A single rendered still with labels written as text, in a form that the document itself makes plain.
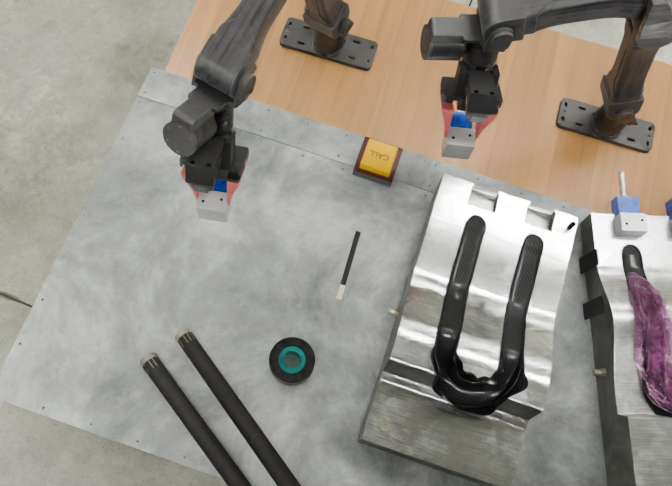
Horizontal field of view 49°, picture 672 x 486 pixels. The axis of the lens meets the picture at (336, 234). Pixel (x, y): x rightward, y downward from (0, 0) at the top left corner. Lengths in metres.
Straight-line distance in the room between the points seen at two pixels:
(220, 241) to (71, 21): 1.46
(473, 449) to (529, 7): 0.71
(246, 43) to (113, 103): 1.43
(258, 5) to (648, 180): 0.89
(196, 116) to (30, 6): 1.74
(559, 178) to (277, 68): 0.62
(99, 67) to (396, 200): 1.40
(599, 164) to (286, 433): 0.82
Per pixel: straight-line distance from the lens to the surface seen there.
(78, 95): 2.53
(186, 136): 1.09
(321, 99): 1.52
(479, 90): 1.20
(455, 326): 1.26
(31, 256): 2.34
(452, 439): 1.28
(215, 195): 1.26
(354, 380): 1.33
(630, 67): 1.40
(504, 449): 1.30
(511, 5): 1.19
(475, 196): 1.40
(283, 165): 1.45
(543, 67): 1.66
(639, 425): 1.34
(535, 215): 1.42
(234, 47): 1.10
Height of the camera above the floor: 2.11
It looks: 69 degrees down
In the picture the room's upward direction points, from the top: 11 degrees clockwise
